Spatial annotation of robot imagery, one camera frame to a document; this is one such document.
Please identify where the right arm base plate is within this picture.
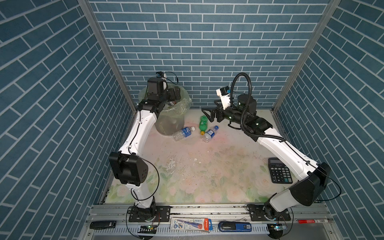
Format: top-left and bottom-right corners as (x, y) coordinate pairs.
(246, 204), (292, 222)

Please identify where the red marker pen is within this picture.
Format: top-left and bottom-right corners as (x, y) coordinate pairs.
(298, 219), (329, 224)

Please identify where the blue label water bottle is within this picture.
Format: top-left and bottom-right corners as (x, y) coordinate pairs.
(173, 127), (195, 142)

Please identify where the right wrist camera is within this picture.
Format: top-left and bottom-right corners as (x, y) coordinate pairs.
(216, 86), (232, 110)

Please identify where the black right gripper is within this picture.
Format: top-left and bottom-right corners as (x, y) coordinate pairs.
(202, 99), (247, 127)

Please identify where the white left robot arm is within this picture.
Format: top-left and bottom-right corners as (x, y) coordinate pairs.
(109, 77), (181, 212)

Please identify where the black calculator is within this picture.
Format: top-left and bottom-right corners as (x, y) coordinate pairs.
(268, 158), (293, 185)

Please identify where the blue black device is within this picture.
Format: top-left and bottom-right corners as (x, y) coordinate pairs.
(218, 222), (252, 233)

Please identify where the green lined trash bin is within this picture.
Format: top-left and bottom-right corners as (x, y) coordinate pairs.
(135, 78), (192, 136)

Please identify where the green plastic bottle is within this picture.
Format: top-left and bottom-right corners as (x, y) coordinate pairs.
(199, 115), (209, 136)

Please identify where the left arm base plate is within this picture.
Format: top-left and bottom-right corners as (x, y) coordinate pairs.
(128, 206), (171, 223)

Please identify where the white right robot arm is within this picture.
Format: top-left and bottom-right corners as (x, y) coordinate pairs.
(202, 73), (331, 219)

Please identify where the black remote control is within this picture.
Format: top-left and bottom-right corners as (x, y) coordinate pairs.
(90, 221), (117, 230)

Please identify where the small blue label bottle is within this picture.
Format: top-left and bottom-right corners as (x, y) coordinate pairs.
(203, 126), (219, 143)

